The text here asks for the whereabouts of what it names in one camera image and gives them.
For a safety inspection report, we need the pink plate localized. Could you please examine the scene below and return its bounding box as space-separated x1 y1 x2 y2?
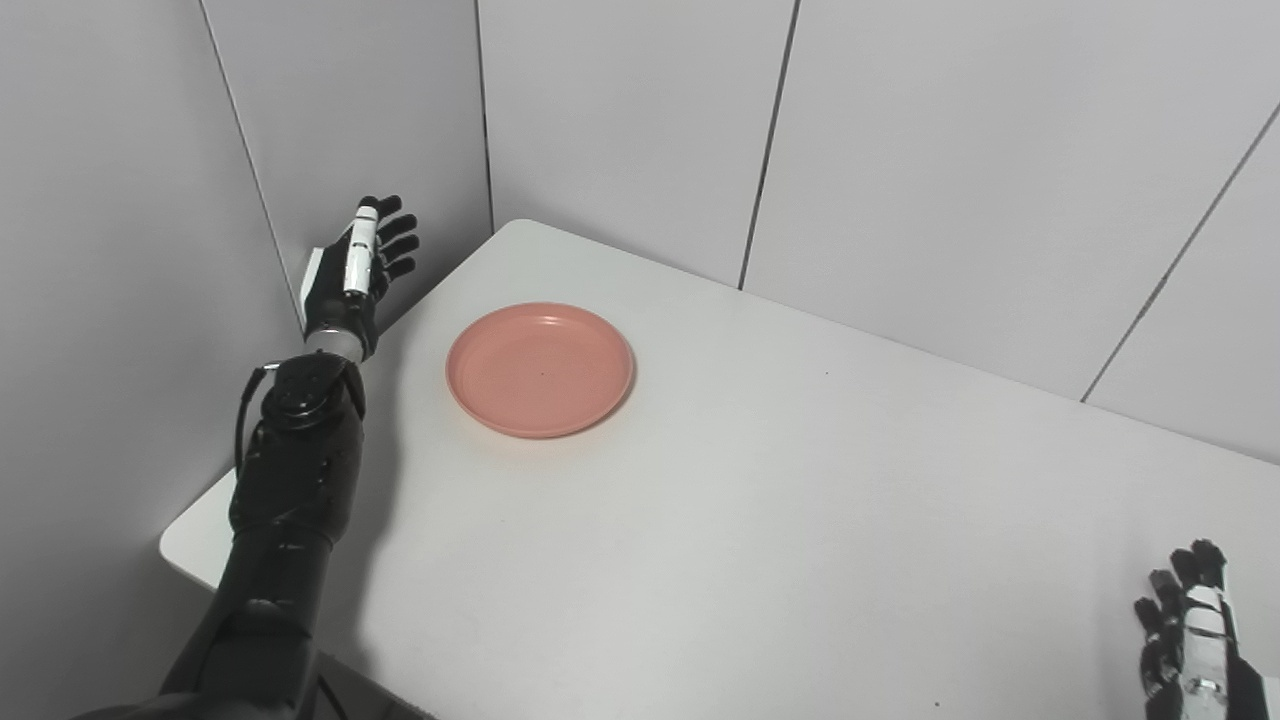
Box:
445 302 636 440

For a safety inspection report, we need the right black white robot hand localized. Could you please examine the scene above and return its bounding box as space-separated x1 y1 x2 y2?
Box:
1134 540 1280 720

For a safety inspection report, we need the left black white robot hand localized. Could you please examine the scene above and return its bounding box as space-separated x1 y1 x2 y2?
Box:
300 195 421 361

